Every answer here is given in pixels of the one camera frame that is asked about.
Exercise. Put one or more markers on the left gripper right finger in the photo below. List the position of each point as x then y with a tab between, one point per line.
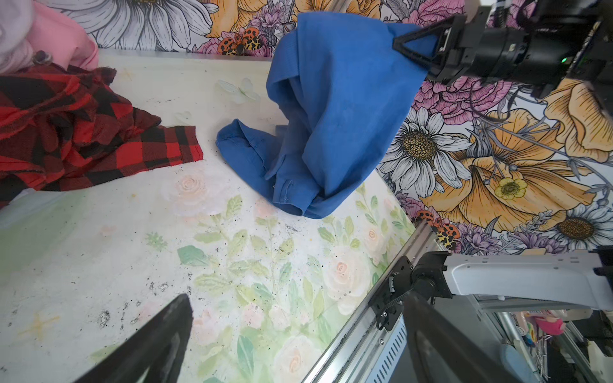
440	352

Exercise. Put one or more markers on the aluminium front rail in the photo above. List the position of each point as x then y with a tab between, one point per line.
482	296

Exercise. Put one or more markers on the red black plaid cloth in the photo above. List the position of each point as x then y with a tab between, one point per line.
65	130

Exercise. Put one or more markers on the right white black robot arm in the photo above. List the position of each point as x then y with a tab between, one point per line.
507	151

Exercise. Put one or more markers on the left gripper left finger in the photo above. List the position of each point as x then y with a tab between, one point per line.
155	353

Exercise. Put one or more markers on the pink cloth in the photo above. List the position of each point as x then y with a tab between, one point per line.
62	38

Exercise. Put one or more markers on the pale lilac white cloth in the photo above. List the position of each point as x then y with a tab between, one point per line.
17	18

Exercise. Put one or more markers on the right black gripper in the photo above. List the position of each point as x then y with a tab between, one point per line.
539	54

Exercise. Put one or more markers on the blue cloth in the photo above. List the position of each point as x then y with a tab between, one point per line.
345	92

